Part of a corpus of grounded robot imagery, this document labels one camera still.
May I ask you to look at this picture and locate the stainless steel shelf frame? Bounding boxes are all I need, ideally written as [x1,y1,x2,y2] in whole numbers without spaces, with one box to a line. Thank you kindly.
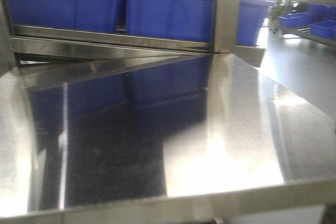
[0,0,266,90]

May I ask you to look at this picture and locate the distant blue tray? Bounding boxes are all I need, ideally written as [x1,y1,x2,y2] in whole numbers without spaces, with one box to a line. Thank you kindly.
[279,13,314,28]

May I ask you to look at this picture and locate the blue plastic bin, left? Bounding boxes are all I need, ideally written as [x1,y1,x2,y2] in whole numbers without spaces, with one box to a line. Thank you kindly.
[7,0,121,33]

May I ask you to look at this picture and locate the blue plastic bin, right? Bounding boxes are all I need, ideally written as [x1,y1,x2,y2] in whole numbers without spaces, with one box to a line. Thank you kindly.
[236,0,275,46]

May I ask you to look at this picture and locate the blue plastic bin,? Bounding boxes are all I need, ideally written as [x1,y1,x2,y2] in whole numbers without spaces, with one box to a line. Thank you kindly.
[7,0,121,33]
[236,0,275,46]
[126,0,214,42]

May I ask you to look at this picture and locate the grey metal storage rack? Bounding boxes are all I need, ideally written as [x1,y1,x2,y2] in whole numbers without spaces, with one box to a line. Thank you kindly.
[279,0,335,47]

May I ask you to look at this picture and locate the blue plastic bin, middle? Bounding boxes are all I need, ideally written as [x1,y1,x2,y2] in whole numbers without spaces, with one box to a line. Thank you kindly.
[126,0,214,42]

